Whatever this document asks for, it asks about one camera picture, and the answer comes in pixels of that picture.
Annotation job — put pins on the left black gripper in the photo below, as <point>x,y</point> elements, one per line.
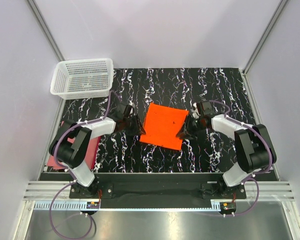
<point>138,128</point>

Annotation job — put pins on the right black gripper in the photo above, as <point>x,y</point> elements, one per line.
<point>182,132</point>

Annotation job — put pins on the orange t shirt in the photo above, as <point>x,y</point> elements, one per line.
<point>161,126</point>

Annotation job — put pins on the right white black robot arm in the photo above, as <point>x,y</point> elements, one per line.
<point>254,150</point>

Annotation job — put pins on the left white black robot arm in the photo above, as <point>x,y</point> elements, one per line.
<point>86,184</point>

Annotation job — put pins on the folded pink t shirt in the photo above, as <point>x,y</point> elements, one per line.
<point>52,162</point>

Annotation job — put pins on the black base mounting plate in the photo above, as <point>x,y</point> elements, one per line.
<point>161,187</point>

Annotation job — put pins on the white plastic perforated basket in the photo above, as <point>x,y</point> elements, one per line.
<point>82,78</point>

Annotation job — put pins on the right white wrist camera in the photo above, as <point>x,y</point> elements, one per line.
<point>194,111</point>

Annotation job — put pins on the slotted cable duct rail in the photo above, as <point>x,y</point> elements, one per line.
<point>108,205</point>

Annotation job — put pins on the right aluminium frame post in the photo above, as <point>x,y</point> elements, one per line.
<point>265,35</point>

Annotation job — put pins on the aluminium frame post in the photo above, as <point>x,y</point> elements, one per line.
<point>35,10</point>
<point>265,35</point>

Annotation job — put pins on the left aluminium frame post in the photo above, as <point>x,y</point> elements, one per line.
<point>35,10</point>

